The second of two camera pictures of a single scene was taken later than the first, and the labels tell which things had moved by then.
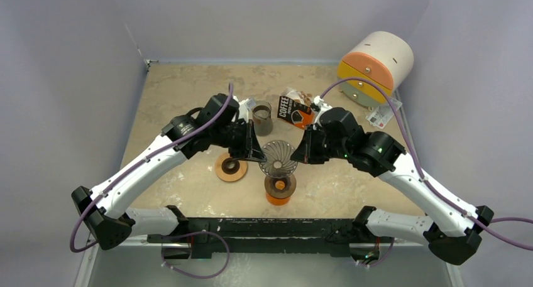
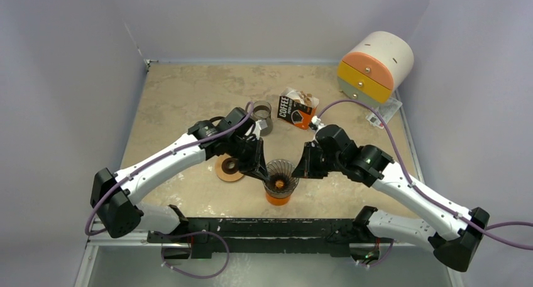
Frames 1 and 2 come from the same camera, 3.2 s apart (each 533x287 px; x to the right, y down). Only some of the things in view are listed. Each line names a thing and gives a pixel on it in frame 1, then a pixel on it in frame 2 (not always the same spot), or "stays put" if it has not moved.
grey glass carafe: x=261 y=111 stays put
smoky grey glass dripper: x=279 y=164 → x=281 y=181
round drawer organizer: x=383 y=58 stays put
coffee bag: x=295 y=107 stays put
